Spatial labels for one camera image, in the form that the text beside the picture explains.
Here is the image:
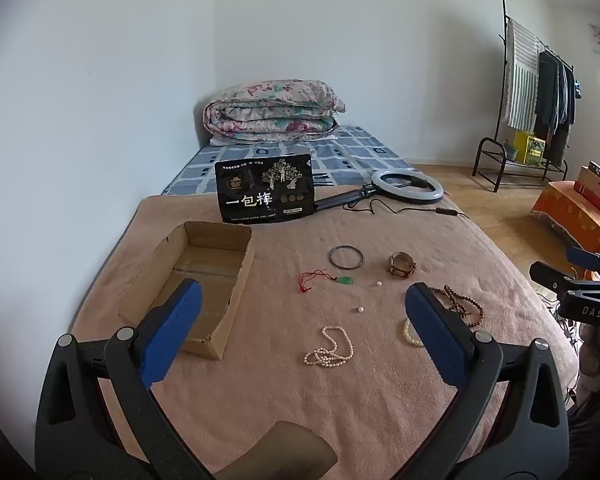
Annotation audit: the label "long pearl necklace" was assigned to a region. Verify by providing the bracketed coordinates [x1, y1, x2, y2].
[303, 326, 355, 368]

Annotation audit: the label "yellow plastic crate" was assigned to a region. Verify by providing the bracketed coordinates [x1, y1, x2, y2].
[512, 130, 546, 166]

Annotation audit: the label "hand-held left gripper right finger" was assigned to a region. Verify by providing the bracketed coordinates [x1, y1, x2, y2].
[405, 282, 571, 480]

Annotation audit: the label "black printed snack bag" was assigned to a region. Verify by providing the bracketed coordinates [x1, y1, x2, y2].
[214, 154, 315, 224]

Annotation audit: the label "white ring light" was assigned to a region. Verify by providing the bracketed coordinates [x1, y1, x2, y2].
[371, 169, 444, 204]

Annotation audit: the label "black metal clothes rack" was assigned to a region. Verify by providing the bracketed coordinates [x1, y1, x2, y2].
[472, 0, 578, 193]

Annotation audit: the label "striped hanging towel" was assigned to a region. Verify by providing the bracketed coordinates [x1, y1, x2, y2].
[505, 19, 541, 132]

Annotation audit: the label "red flat box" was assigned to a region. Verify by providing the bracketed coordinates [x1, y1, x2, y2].
[574, 184, 600, 215]

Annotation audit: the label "pearl bracelet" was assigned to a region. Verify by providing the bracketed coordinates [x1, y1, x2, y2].
[402, 317, 427, 348]

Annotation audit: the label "thin round bangle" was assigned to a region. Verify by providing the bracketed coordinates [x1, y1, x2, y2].
[329, 245, 365, 268]

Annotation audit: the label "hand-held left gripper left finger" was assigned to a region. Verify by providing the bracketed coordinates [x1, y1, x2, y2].
[34, 278, 221, 480]

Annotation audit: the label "brown wooden bead necklace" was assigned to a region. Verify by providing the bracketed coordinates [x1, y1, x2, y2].
[427, 284, 485, 331]

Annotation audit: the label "blue checkered mattress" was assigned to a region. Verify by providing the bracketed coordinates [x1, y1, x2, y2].
[161, 125, 416, 196]

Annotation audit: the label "brown strap wristwatch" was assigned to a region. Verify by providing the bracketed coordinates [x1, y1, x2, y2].
[387, 252, 417, 278]

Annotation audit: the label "dark olive object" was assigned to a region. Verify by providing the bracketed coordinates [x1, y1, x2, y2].
[215, 420, 338, 480]

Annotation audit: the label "folded floral quilt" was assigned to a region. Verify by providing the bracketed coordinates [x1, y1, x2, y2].
[203, 78, 347, 140]

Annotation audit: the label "ring light with stand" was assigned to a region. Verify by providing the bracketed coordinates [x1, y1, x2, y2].
[370, 199, 470, 220]

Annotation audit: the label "black ring light stand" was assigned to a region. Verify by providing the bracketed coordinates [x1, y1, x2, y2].
[314, 185, 376, 211]

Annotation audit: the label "orange patterned cloth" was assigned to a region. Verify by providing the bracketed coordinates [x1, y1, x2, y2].
[531, 180, 600, 256]

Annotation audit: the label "tan cardboard box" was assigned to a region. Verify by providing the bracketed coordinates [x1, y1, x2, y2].
[577, 166, 600, 211]

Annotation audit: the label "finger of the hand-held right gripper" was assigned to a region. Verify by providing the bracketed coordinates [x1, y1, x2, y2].
[567, 246, 600, 273]
[529, 261, 578, 293]

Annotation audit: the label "red cord jade pendant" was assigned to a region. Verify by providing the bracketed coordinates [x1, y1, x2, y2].
[298, 269, 355, 295]

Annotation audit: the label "dark hanging clothes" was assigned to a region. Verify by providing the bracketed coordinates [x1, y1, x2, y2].
[534, 50, 577, 166]

